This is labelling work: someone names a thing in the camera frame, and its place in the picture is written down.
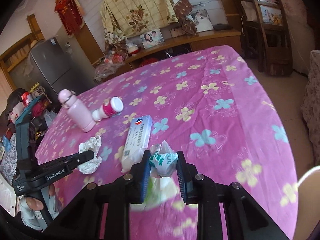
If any white green plastic bag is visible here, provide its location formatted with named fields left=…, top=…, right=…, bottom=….
left=147, top=140, right=178, bottom=203

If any white tissue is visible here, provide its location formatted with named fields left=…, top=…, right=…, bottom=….
left=78, top=135, right=102, bottom=174

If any left hand in glove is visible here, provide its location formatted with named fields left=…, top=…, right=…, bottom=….
left=20, top=184, right=61, bottom=231

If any white medicine box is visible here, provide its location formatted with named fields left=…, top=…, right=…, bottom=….
left=121, top=115, right=152, bottom=173

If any pink thermos bottle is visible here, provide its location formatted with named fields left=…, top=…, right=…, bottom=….
left=58, top=89, right=96, bottom=133

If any white pink yogurt bottle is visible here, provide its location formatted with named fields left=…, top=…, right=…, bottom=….
left=92, top=96, right=124, bottom=122

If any pink floral tablecloth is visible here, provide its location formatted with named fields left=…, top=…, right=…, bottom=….
left=36, top=46, right=298, bottom=238

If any grey refrigerator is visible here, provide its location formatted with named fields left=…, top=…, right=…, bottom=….
left=25, top=37, right=94, bottom=103

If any wooden low cabinet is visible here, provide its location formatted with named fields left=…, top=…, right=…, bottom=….
left=95, top=29, right=241, bottom=83

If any floral covered sofa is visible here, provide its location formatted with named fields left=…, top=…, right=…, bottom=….
left=301, top=50, right=320, bottom=165

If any framed family photo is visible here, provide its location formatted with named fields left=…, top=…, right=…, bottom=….
left=140, top=29, right=164, bottom=49

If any wooden chair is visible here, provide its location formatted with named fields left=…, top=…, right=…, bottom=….
left=234, top=0, right=293, bottom=76

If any red hanging decoration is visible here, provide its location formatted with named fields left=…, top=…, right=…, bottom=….
left=54, top=0, right=84, bottom=36

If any floral beige cloth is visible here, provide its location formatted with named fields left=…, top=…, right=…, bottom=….
left=100, top=0, right=197, bottom=49

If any wedding photo frame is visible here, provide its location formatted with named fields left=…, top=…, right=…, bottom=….
left=187, top=9, right=213, bottom=33

